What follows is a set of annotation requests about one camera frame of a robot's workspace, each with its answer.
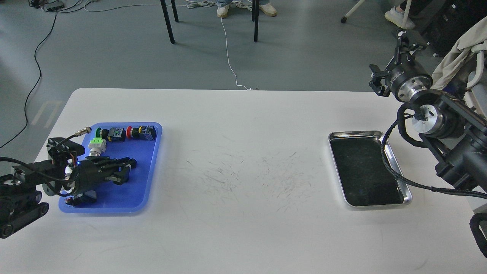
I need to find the black chair leg right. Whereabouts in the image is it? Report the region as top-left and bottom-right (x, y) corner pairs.
(251, 0), (260, 42)

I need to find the white shoe right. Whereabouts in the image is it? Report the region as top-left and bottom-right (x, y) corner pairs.
(259, 3), (277, 17)

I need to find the black switch with red tip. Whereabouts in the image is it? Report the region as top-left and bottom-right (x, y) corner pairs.
(65, 191), (97, 207)

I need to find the beige cloth on chair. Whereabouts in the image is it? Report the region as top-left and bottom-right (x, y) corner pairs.
(431, 17), (487, 90)

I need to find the red push button switch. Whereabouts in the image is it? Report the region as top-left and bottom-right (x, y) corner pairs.
(126, 125), (157, 141)

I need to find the black chair leg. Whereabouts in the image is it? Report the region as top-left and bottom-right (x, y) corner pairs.
(251, 0), (260, 42)
(160, 0), (179, 45)

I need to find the silver metal tray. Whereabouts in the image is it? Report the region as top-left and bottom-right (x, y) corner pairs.
(328, 131), (412, 210)

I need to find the black chair leg left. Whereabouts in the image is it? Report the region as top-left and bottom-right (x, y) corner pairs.
(160, 0), (179, 45)

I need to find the black cable on floor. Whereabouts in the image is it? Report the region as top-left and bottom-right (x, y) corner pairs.
(0, 0), (92, 149)

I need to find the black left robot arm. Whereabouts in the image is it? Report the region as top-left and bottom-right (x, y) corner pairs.
(0, 127), (137, 238)

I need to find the white shoe left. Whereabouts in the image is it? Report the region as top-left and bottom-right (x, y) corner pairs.
(217, 5), (230, 19)

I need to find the white cable on floor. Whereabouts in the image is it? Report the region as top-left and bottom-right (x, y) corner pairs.
(186, 0), (258, 91)

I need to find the blue plastic tray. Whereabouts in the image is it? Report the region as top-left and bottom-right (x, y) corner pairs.
(58, 122), (163, 214)

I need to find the white chair frame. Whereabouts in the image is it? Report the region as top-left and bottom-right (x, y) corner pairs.
(459, 49), (486, 117)

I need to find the white shoe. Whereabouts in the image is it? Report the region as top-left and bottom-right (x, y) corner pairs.
(217, 5), (230, 19)
(259, 3), (277, 17)

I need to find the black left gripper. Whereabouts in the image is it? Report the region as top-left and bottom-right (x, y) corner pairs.
(66, 157), (137, 196)

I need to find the white green push button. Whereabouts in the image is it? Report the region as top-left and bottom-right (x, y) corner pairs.
(88, 137), (107, 157)

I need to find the green push button switch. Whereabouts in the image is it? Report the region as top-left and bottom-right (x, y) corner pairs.
(95, 127), (126, 142)

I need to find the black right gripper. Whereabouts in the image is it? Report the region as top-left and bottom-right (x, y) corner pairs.
(369, 30), (433, 102)

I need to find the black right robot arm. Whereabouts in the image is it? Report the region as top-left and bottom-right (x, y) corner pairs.
(369, 30), (487, 199)

